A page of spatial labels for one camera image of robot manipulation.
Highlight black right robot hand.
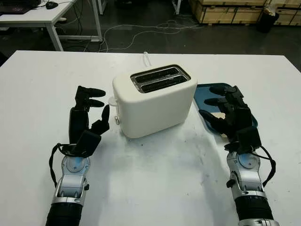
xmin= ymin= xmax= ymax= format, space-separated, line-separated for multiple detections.
xmin=198 ymin=85 xmax=256 ymax=145

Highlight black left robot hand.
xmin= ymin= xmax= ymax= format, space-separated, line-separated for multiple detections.
xmin=69 ymin=85 xmax=111 ymax=145

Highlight white bread slice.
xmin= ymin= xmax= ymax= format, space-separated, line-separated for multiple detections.
xmin=210 ymin=112 xmax=226 ymax=122

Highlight blue plastic tray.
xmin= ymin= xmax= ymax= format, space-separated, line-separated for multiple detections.
xmin=193 ymin=81 xmax=259 ymax=137

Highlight cream white two-slot toaster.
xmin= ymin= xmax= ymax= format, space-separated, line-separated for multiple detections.
xmin=112 ymin=64 xmax=198 ymax=139

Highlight black trash bin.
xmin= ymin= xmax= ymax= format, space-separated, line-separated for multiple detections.
xmin=256 ymin=6 xmax=280 ymax=33

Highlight plywood crate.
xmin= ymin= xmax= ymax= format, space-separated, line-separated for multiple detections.
xmin=189 ymin=0 xmax=266 ymax=24
xmin=274 ymin=0 xmax=301 ymax=26

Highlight white office desk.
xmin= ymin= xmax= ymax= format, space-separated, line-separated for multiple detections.
xmin=0 ymin=0 xmax=104 ymax=51

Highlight black laptop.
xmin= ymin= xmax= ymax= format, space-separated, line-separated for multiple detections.
xmin=0 ymin=0 xmax=40 ymax=14

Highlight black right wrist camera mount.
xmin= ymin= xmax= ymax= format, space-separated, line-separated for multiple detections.
xmin=224 ymin=126 xmax=262 ymax=154

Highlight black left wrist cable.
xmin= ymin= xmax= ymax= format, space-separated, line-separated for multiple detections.
xmin=48 ymin=142 xmax=79 ymax=188

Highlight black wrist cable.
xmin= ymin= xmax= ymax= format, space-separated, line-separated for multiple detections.
xmin=253 ymin=145 xmax=277 ymax=189
xmin=48 ymin=142 xmax=79 ymax=188

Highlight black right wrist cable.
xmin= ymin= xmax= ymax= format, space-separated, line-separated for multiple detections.
xmin=253 ymin=145 xmax=277 ymax=189

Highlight white toaster power cord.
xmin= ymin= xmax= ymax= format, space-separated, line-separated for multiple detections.
xmin=142 ymin=51 xmax=152 ymax=67

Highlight white floor cable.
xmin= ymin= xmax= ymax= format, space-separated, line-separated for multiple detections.
xmin=98 ymin=18 xmax=205 ymax=52

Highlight white table frame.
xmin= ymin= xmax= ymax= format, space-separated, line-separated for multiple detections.
xmin=97 ymin=0 xmax=182 ymax=15

